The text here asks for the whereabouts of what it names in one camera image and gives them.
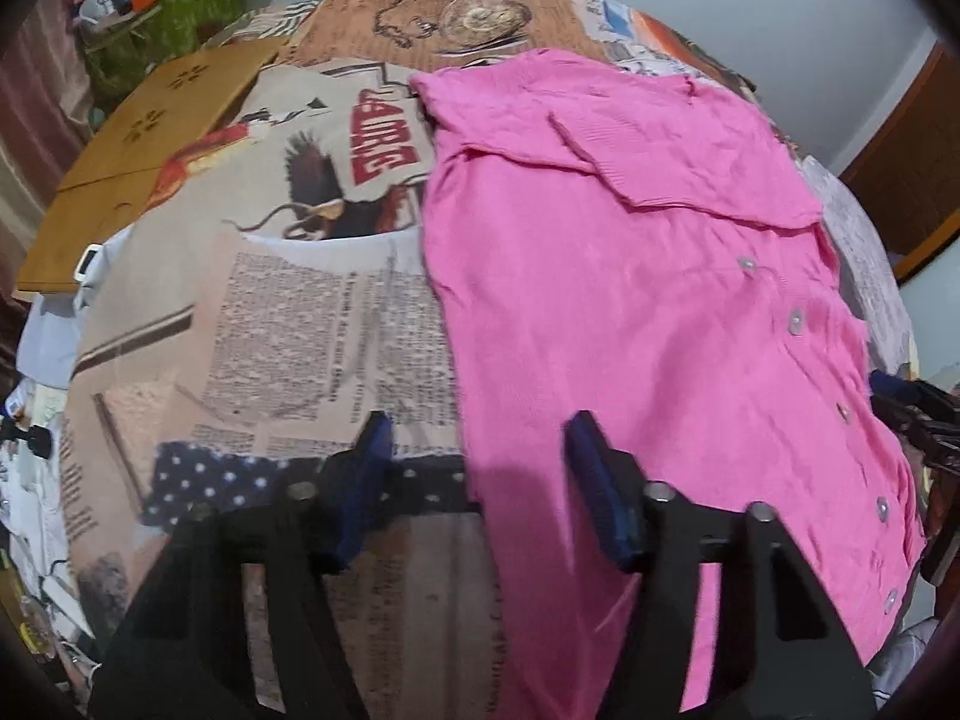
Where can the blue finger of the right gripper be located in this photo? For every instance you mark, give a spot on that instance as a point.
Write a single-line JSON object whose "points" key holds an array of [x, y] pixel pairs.
{"points": [[892, 387]]}

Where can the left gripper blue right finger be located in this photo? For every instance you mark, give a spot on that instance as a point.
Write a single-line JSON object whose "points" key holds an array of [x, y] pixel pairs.
{"points": [[611, 484]]}

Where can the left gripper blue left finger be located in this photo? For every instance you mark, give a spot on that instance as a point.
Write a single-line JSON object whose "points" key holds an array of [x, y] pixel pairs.
{"points": [[361, 479]]}

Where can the pink knit button cardigan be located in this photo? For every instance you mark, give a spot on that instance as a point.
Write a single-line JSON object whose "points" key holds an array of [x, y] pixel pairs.
{"points": [[645, 248]]}

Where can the newspaper print bed sheet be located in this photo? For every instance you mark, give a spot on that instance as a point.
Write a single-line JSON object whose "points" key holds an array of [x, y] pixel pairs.
{"points": [[272, 295]]}

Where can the brown wooden door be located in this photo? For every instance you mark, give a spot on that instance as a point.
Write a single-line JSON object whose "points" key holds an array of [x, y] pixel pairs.
{"points": [[906, 177]]}

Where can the clutter pile of papers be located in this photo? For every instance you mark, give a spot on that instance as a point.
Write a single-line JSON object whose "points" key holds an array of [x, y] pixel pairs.
{"points": [[51, 618]]}

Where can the white small device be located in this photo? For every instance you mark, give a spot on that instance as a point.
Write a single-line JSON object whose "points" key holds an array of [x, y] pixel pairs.
{"points": [[90, 254]]}

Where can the wooden folding lap table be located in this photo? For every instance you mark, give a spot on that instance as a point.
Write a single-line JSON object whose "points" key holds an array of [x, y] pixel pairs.
{"points": [[108, 186]]}

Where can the striped red beige curtain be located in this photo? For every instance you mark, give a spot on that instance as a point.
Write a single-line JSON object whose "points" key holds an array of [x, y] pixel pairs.
{"points": [[46, 98]]}

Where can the green patterned storage box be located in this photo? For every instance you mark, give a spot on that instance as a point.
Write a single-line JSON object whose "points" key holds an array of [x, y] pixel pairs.
{"points": [[119, 57]]}

